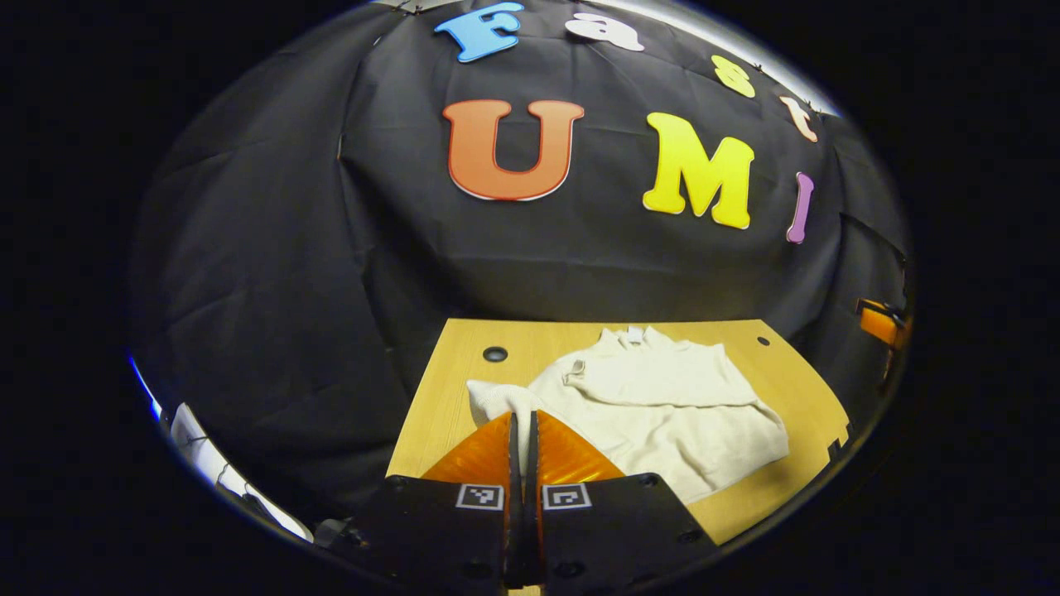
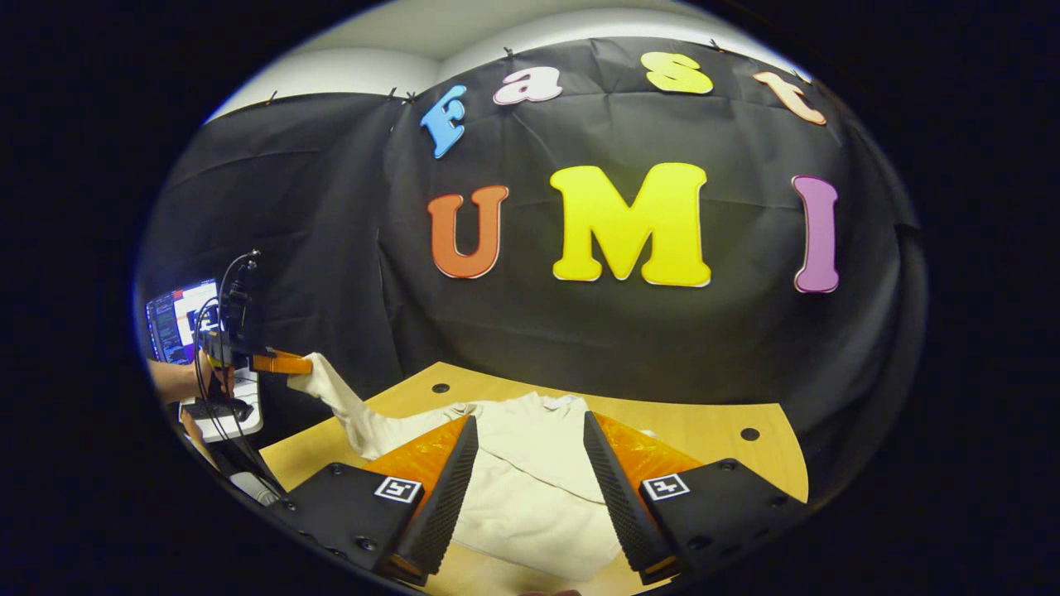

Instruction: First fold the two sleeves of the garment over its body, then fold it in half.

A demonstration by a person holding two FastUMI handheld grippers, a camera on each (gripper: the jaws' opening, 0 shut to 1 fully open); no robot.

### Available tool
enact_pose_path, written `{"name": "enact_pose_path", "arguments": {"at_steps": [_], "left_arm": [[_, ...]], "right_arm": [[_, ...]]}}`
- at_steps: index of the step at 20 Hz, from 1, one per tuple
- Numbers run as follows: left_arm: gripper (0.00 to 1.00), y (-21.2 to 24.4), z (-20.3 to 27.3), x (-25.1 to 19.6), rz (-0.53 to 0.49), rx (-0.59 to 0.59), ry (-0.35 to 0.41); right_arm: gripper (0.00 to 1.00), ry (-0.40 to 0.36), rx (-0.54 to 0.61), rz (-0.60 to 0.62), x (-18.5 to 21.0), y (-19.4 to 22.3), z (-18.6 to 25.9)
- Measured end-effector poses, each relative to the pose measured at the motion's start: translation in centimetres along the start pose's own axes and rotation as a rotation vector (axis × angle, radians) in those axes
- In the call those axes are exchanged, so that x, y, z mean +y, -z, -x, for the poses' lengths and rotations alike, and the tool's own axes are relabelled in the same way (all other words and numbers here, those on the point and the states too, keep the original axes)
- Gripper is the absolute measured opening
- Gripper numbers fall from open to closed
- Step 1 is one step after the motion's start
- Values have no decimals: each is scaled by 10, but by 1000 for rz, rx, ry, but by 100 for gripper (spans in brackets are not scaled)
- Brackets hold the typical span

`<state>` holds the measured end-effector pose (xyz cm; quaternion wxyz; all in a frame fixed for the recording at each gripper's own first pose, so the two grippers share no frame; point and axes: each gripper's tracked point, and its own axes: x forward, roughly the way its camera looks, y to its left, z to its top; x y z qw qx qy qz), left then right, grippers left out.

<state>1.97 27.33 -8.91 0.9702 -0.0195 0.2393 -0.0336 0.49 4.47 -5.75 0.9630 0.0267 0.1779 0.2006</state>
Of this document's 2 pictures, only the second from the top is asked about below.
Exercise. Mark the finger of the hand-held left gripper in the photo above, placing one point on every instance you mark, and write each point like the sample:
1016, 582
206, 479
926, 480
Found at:
281, 362

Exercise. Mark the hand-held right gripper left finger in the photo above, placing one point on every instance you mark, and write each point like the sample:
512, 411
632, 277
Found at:
447, 505

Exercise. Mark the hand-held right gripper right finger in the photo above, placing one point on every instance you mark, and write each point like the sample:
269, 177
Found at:
617, 497

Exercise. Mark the cream sweatshirt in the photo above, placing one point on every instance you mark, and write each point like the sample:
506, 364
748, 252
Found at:
530, 497

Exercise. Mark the white laptop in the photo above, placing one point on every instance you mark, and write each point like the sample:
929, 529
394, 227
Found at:
178, 319

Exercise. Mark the black backdrop cloth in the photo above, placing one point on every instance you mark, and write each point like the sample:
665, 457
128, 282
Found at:
497, 331

